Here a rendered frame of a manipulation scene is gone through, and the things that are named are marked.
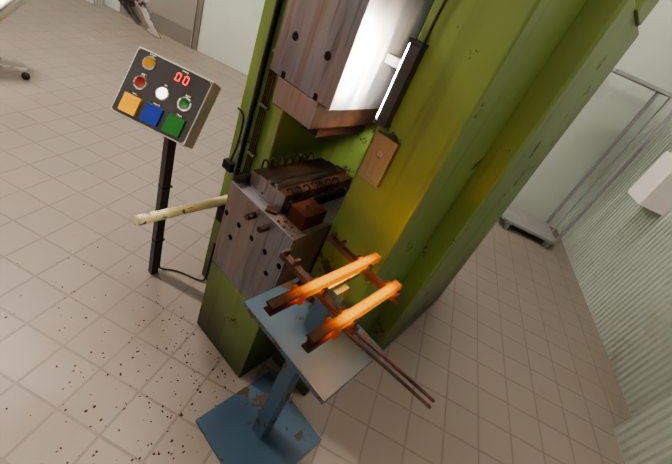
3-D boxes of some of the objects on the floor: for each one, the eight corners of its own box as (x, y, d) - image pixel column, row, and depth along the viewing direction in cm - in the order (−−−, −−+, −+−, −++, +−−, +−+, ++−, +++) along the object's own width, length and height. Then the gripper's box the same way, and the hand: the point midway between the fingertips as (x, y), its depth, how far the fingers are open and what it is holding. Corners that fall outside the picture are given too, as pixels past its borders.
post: (151, 275, 208) (174, 94, 152) (147, 270, 210) (169, 90, 153) (158, 272, 211) (183, 94, 154) (154, 268, 213) (178, 90, 156)
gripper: (59, -28, 76) (148, 27, 78) (120, -85, 82) (200, -33, 84) (76, 3, 84) (156, 52, 87) (130, -51, 90) (203, -4, 93)
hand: (180, 19), depth 88 cm, fingers open, 14 cm apart
